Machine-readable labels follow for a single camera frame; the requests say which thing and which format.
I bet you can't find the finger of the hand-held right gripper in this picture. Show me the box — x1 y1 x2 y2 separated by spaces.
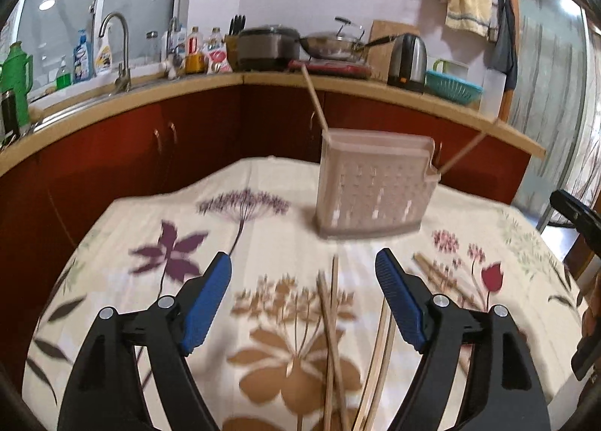
550 189 601 268
570 318 601 381

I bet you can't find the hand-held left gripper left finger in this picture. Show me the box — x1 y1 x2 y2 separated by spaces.
57 252 233 431

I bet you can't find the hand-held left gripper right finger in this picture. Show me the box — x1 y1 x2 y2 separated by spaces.
374 248 551 431

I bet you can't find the beige perforated chopstick holder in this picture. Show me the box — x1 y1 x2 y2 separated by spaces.
311 127 441 239

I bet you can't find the floral tablecloth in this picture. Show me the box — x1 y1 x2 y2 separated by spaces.
21 156 587 431

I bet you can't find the sliding glass door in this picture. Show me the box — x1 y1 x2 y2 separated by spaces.
509 0 601 228

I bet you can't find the teal plastic colander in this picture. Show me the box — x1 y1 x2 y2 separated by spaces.
424 71 485 107

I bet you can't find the grey hanging cloth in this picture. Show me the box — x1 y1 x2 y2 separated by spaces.
485 0 519 90

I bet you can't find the steel electric kettle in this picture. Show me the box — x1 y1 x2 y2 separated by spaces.
386 33 429 94

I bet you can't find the beige kitchen countertop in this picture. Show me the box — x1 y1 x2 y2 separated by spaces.
0 69 548 178

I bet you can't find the yellow towel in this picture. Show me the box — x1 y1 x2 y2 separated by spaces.
445 0 495 38

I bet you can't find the red and white packet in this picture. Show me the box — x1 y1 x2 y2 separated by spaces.
205 48 234 75

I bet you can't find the red induction cooker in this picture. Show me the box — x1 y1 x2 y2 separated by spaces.
287 59 373 81

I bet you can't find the cooking oil bottle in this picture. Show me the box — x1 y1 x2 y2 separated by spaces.
185 26 206 75

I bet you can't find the small steel tap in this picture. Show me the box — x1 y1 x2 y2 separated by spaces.
162 17 184 81

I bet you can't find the steel gooseneck faucet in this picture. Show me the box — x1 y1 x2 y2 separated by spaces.
98 12 133 95

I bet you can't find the knife block with knives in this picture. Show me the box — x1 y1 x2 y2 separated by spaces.
224 14 248 71

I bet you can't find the white plastic bottle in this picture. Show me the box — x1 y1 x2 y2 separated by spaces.
162 26 187 65

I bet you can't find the grey rice cooker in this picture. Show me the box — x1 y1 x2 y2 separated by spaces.
236 25 302 72

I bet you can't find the wooden cutting board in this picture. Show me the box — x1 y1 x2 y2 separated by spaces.
370 19 422 79

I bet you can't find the white spray bottle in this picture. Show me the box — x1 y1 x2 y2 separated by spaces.
93 25 114 76

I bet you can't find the steel wok with lid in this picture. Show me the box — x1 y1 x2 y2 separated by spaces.
299 17 401 62

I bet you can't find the green dish soap bottle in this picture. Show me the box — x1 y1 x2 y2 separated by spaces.
55 56 72 88

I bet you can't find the black flask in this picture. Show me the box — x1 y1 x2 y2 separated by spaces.
0 88 20 142

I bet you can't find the blue detergent bottle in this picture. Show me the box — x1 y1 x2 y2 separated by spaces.
72 30 93 83

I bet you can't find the green thermos jug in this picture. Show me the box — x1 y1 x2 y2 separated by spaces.
0 41 35 131

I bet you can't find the white cup green handle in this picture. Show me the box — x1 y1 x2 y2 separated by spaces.
432 59 471 81

